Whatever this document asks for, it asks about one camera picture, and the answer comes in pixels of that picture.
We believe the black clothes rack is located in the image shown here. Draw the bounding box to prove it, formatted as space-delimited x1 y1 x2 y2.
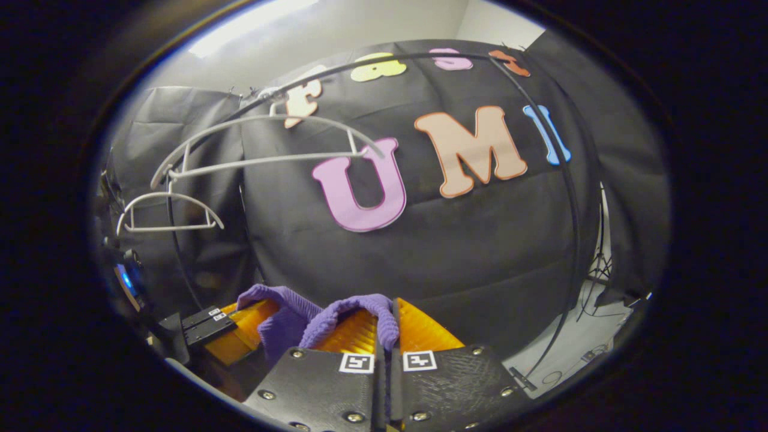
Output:
159 51 586 392

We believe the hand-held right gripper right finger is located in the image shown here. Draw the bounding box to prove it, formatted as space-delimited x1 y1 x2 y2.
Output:
390 298 532 432

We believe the black tripod stand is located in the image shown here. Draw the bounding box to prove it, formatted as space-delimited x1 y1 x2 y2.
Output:
577 252 631 322

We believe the purple ribbed shirt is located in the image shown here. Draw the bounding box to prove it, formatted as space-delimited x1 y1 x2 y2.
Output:
236 284 401 367

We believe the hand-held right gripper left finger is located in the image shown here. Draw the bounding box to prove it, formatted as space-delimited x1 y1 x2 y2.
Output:
243 309 385 432

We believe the white clothes hanger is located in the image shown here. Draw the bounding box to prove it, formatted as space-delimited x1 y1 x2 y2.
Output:
150 90 385 190
116 171 226 236

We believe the black backdrop cloth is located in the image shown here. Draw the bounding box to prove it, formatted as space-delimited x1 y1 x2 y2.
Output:
99 39 670 361

